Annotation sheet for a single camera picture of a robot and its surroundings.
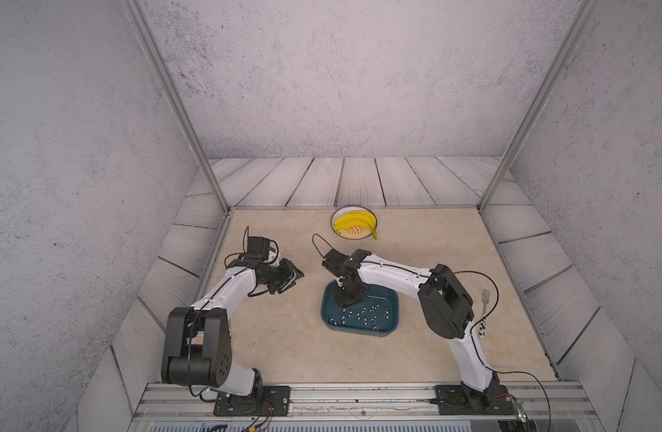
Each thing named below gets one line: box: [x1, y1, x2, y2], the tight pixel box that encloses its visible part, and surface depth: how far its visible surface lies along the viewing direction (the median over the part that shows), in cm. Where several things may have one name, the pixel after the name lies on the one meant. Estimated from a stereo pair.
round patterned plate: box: [330, 205, 376, 241], surface depth 114 cm
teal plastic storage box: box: [320, 279, 400, 337], surface depth 89 cm
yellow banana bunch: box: [333, 210, 379, 241], surface depth 113 cm
